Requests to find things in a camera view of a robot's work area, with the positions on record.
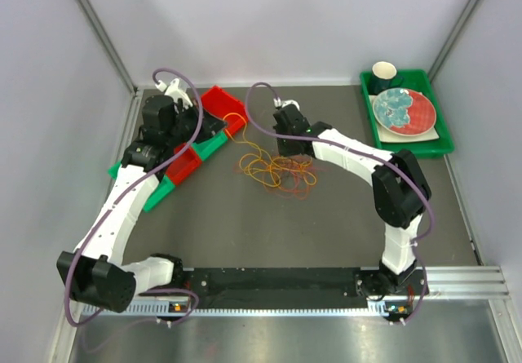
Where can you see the aluminium frame rail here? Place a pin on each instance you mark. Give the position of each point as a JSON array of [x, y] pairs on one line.
[[473, 282]]

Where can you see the large green tray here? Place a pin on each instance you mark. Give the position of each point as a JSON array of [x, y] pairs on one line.
[[437, 144]]

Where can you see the red bin far end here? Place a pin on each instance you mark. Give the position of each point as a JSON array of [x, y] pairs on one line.
[[226, 107]]

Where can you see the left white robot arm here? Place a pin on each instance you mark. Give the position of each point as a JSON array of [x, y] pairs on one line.
[[94, 273]]

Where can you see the dark green cup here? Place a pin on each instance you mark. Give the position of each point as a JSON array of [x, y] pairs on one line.
[[384, 75]]

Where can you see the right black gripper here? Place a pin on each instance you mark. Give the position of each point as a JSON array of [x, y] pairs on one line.
[[283, 151]]

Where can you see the red and blue plate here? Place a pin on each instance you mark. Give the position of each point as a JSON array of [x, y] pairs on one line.
[[404, 112]]

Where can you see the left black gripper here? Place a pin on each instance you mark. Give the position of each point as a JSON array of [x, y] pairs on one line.
[[210, 126]]

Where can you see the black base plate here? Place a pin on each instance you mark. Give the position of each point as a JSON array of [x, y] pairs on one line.
[[295, 288]]

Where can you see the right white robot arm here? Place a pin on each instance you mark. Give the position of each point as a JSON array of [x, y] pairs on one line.
[[399, 186]]

